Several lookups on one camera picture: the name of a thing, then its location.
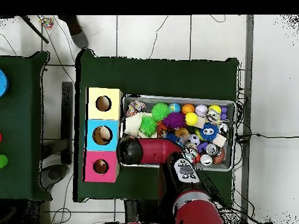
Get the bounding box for cream muslin cloth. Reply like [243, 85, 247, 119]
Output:
[123, 111, 145, 139]

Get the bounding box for small colourful object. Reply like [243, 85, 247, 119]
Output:
[38, 16, 54, 30]

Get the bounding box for shallow clear mesh bin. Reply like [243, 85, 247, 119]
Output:
[119, 94, 237, 172]

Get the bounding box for blue fuzzy monster toy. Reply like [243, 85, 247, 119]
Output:
[200, 122, 220, 142]

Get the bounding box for green spiky ball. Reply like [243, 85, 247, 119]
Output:
[140, 116, 159, 137]
[151, 102, 172, 122]

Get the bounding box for side table with green cloth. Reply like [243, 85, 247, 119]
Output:
[0, 51, 50, 202]

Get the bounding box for blue bowl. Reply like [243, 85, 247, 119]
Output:
[0, 69, 9, 99]

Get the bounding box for purple spiky ball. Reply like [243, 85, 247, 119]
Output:
[164, 111, 186, 131]

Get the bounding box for small green object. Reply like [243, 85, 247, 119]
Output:
[0, 153, 9, 170]

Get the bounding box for black rod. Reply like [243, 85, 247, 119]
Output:
[18, 15, 50, 44]

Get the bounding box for blue globe ball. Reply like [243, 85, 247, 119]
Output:
[168, 103, 181, 114]

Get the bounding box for white baseball toy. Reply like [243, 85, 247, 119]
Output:
[194, 104, 208, 117]

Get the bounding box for wooden box with three holes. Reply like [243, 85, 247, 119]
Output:
[84, 87, 124, 184]

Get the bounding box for black power adapter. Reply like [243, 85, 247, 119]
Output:
[235, 134, 252, 143]

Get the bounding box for person's leg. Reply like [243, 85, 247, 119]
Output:
[58, 15, 82, 30]

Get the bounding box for orange basketball toy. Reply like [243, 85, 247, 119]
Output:
[181, 103, 195, 115]

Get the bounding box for yellow tennis ball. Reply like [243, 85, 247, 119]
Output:
[185, 112, 199, 127]

